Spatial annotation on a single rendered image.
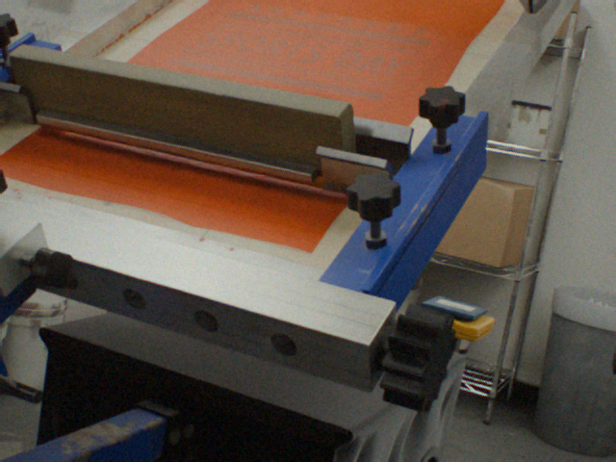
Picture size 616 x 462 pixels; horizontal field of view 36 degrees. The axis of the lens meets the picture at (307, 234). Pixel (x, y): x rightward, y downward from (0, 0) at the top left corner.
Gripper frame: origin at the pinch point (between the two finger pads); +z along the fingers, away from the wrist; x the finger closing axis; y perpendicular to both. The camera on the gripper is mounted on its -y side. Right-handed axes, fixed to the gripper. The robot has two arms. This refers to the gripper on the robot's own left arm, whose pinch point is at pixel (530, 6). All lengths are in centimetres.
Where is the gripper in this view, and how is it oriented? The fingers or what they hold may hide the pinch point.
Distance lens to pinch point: 121.0
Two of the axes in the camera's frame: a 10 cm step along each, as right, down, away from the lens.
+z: 0.7, 7.9, 6.0
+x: -8.9, -2.2, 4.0
